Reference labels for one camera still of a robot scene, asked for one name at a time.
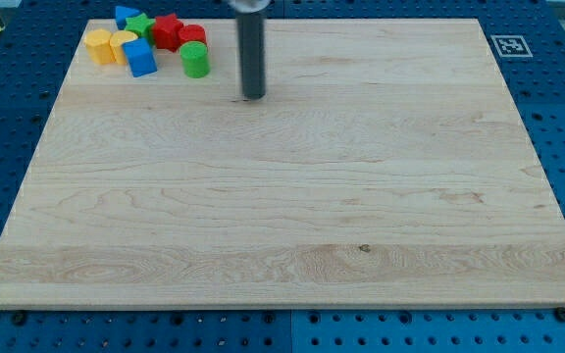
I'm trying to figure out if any yellow heart block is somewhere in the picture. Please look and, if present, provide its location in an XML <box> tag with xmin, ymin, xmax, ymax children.
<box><xmin>109</xmin><ymin>30</ymin><xmax>139</xmax><ymax>66</ymax></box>

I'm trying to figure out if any yellow hexagon block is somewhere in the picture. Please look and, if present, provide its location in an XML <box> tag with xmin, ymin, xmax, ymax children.
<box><xmin>83</xmin><ymin>28</ymin><xmax>115</xmax><ymax>65</ymax></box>

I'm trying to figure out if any wooden board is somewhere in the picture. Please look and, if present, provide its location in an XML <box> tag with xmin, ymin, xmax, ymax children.
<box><xmin>0</xmin><ymin>19</ymin><xmax>565</xmax><ymax>311</ymax></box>

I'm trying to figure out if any green cylinder block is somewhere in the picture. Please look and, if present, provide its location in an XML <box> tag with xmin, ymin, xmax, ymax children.
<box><xmin>180</xmin><ymin>41</ymin><xmax>210</xmax><ymax>78</ymax></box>

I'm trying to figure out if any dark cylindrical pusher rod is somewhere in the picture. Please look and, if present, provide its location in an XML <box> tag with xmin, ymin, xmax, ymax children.
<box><xmin>235</xmin><ymin>12</ymin><xmax>266</xmax><ymax>100</ymax></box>

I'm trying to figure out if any red cylinder block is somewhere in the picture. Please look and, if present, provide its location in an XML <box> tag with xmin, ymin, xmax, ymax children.
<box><xmin>178</xmin><ymin>25</ymin><xmax>207</xmax><ymax>47</ymax></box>

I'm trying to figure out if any blue cube block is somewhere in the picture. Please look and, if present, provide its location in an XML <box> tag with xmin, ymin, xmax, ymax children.
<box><xmin>122</xmin><ymin>38</ymin><xmax>157</xmax><ymax>77</ymax></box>

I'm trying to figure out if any red star block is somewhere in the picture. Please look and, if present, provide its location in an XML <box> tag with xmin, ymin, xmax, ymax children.
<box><xmin>151</xmin><ymin>13</ymin><xmax>183</xmax><ymax>52</ymax></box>

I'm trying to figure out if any green star block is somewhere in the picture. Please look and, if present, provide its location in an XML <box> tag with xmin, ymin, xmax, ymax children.
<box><xmin>125</xmin><ymin>13</ymin><xmax>156</xmax><ymax>46</ymax></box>

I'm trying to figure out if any blue triangle block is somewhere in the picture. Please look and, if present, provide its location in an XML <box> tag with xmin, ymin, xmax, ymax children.
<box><xmin>114</xmin><ymin>5</ymin><xmax>141</xmax><ymax>30</ymax></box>

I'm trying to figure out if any white fiducial marker tag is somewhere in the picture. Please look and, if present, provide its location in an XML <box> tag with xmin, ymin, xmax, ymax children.
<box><xmin>491</xmin><ymin>34</ymin><xmax>533</xmax><ymax>58</ymax></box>

